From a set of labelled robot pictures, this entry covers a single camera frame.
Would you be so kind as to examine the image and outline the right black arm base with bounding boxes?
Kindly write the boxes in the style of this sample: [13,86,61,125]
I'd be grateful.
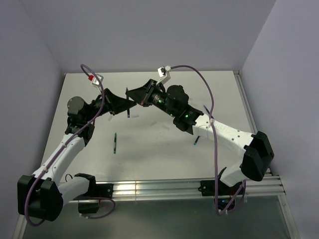
[198,180,246,211]

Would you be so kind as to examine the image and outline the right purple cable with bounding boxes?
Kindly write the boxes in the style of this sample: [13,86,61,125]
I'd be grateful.
[170,64,247,217]

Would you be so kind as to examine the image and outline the purple pen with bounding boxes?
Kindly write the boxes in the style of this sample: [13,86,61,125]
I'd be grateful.
[125,87,131,119]

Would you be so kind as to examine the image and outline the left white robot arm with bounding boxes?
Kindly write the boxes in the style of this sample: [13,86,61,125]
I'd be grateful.
[17,89,136,227]

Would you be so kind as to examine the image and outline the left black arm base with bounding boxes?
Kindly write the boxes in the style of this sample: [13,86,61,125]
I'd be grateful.
[75,183,116,218]

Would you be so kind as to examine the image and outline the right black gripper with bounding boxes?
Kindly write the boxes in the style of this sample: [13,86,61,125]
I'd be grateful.
[126,79,177,118]

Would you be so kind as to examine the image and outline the aluminium rail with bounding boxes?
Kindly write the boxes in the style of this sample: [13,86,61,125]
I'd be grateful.
[62,174,285,202]

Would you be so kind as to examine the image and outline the green pen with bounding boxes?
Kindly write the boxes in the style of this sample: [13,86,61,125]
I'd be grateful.
[113,132,117,154]

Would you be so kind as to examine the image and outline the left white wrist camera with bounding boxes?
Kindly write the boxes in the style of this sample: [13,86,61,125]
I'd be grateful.
[88,74,104,88]

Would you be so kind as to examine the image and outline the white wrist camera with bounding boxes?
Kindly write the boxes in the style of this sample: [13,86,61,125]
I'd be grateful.
[157,65,171,85]
[88,74,104,88]

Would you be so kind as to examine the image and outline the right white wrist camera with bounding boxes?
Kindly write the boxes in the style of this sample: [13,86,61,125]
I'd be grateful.
[157,65,171,85]

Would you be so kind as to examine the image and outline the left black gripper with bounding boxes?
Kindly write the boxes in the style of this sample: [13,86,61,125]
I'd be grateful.
[84,88,136,122]

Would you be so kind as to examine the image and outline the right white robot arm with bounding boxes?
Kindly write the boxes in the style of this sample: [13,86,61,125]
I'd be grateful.
[126,79,274,194]

